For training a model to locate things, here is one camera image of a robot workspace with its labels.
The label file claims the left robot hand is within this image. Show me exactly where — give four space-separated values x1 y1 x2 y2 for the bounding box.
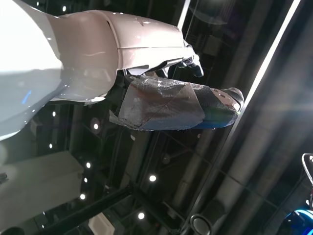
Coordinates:
0 0 245 141

